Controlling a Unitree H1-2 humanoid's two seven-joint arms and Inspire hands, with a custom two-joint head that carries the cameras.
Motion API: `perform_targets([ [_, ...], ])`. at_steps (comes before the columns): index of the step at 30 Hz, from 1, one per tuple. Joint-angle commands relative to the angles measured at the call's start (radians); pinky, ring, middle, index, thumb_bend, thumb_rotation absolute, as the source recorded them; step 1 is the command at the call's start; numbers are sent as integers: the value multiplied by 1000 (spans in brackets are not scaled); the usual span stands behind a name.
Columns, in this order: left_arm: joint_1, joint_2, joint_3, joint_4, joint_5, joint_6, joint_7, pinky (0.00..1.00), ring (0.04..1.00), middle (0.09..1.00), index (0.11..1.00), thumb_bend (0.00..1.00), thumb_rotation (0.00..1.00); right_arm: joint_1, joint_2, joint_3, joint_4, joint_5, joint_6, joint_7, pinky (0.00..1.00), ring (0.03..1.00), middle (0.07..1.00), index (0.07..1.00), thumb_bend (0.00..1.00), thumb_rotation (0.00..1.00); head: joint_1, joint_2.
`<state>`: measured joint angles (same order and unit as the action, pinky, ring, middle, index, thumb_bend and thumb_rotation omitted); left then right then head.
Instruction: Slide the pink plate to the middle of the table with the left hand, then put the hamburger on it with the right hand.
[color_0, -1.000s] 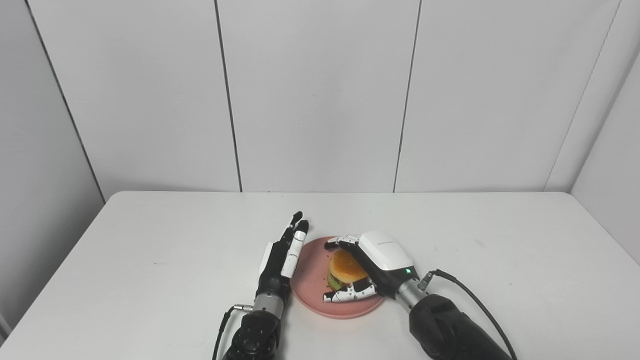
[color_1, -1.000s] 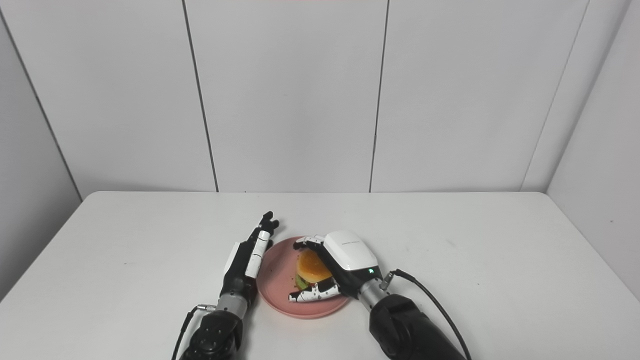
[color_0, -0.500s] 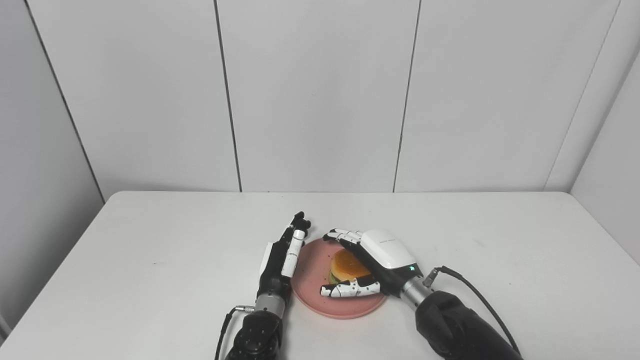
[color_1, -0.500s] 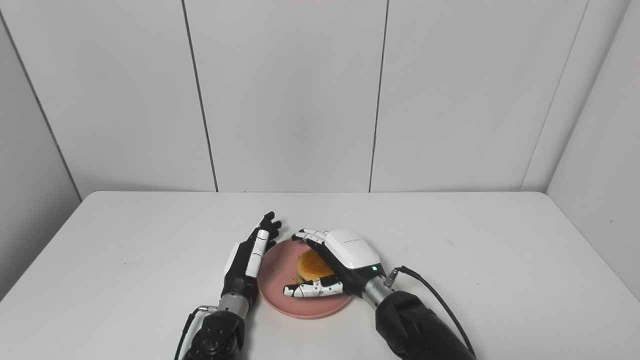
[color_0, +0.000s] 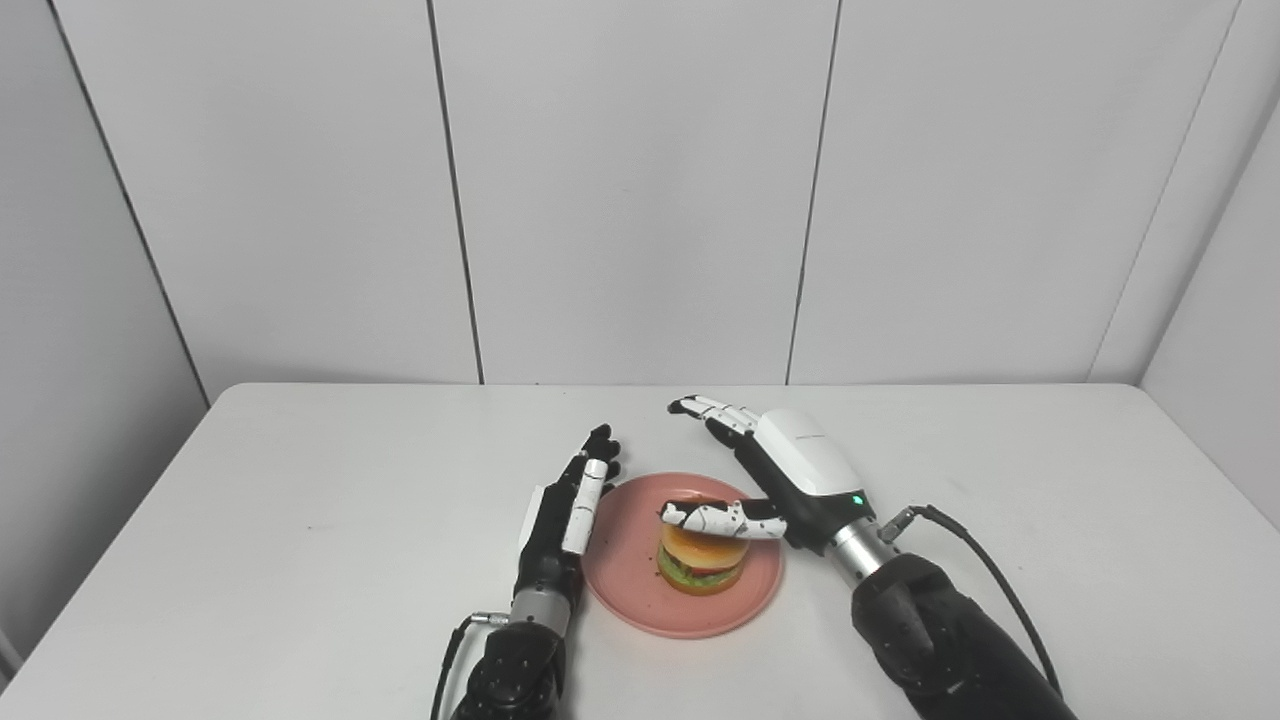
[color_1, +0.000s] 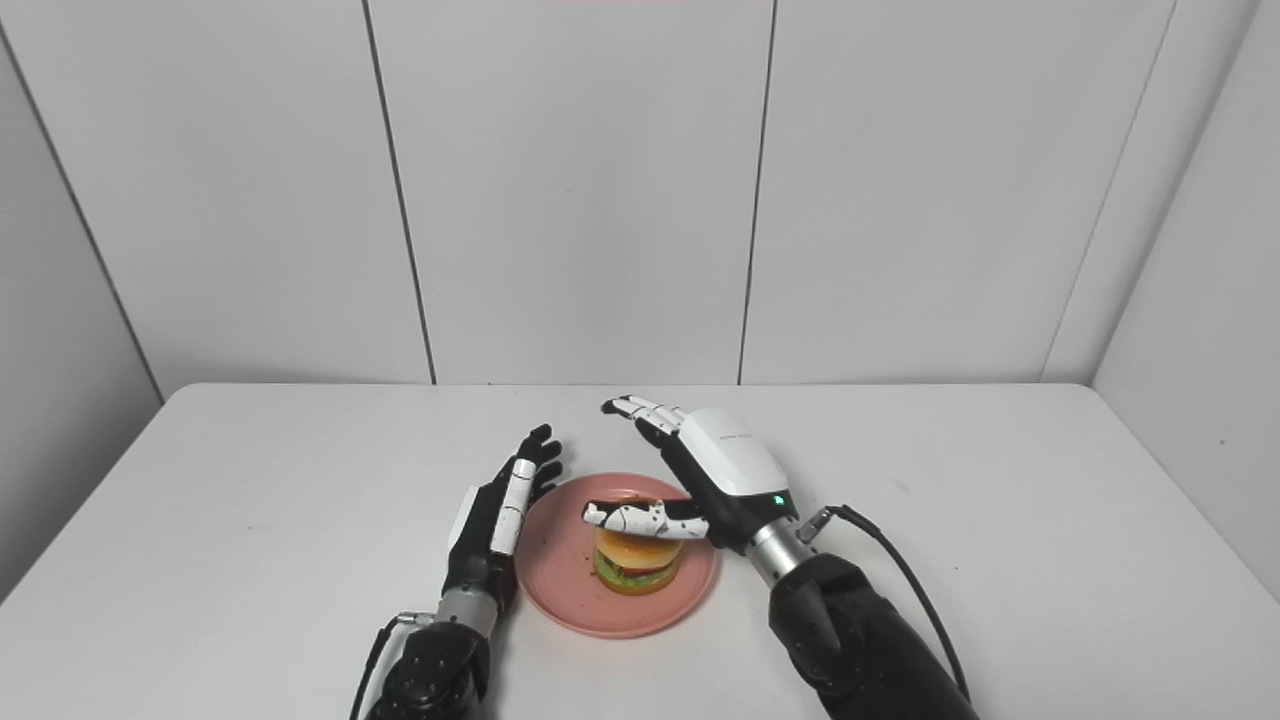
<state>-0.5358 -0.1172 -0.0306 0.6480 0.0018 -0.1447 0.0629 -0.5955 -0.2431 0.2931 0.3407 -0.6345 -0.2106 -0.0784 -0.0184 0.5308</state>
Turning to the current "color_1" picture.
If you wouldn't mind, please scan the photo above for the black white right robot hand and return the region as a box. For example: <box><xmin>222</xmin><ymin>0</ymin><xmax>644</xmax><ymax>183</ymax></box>
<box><xmin>582</xmin><ymin>395</ymin><xmax>801</xmax><ymax>556</ymax></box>

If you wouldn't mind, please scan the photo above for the toy hamburger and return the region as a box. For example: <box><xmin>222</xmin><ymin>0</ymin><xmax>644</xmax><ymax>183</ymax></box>
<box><xmin>592</xmin><ymin>494</ymin><xmax>687</xmax><ymax>597</ymax></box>

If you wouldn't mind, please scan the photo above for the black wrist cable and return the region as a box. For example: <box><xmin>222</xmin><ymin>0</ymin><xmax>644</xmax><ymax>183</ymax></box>
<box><xmin>796</xmin><ymin>504</ymin><xmax>973</xmax><ymax>706</ymax></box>
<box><xmin>349</xmin><ymin>612</ymin><xmax>436</xmax><ymax>720</ymax></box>

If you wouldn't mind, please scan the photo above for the pink round plate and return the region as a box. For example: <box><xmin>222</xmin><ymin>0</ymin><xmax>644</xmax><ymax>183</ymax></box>
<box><xmin>514</xmin><ymin>472</ymin><xmax>719</xmax><ymax>640</ymax></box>

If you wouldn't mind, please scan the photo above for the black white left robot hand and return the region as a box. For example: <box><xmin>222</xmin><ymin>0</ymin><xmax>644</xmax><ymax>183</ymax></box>
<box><xmin>441</xmin><ymin>424</ymin><xmax>564</xmax><ymax>613</ymax></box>

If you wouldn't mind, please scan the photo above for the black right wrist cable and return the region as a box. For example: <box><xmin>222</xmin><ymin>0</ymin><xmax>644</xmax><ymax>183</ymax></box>
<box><xmin>796</xmin><ymin>504</ymin><xmax>973</xmax><ymax>706</ymax></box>

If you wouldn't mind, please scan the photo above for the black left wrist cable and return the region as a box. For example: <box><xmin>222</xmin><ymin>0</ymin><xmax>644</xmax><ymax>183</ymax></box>
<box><xmin>349</xmin><ymin>612</ymin><xmax>436</xmax><ymax>720</ymax></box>

